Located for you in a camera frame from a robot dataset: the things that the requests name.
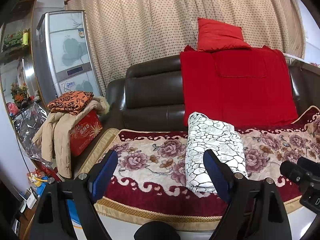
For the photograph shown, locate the small red pillow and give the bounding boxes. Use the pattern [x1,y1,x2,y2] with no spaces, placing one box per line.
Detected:
[197,18,251,52]

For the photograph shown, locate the green ornament on shelf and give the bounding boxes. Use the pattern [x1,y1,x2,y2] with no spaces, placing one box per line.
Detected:
[4,31,23,48]

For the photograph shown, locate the clear plastic bag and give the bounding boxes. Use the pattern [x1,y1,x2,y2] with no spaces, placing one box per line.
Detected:
[11,102,52,167]

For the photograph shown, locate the standing white air conditioner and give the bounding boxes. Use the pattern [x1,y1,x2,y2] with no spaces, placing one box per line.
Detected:
[35,10,102,105]

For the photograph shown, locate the beige dotted curtain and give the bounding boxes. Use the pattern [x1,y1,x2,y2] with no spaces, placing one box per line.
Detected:
[64,0,305,90]

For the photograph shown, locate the floral red-bordered sofa blanket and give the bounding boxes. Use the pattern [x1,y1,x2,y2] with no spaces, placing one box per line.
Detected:
[81,106,319,231]

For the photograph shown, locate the orange black patterned cloth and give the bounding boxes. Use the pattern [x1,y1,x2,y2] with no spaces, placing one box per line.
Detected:
[48,91,94,115]

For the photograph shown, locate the yellow bottle on shelf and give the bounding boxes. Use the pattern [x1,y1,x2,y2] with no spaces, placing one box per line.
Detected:
[22,30,29,46]

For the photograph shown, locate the white crackle-pattern garment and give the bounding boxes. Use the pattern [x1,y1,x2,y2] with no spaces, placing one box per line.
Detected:
[185,112,248,193]

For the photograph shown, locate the dark brown leather sofa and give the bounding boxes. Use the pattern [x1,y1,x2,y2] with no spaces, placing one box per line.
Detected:
[106,55,319,131]

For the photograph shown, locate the beige padded jacket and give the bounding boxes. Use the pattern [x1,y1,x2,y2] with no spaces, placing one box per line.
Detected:
[32,96,110,179]

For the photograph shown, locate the artificial flower bouquet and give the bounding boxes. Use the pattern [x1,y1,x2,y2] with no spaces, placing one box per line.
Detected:
[11,83,30,109]

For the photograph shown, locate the large red blanket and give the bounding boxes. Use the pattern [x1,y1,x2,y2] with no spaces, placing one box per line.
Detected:
[180,46,298,127]

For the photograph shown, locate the wooden display shelf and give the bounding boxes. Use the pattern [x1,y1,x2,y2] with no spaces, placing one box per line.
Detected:
[1,0,41,116]

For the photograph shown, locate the red gift box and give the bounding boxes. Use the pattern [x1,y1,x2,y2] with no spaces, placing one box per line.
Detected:
[71,109,103,157]

